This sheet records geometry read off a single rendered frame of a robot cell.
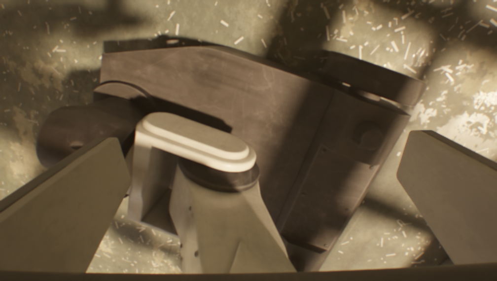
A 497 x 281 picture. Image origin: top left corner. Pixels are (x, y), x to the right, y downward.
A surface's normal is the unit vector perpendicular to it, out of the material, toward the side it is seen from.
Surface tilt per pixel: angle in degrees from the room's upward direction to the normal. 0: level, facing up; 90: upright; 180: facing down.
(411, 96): 30
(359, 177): 0
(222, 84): 0
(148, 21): 0
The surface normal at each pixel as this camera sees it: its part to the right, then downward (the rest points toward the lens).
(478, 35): -0.17, 0.37
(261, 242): 0.29, -0.87
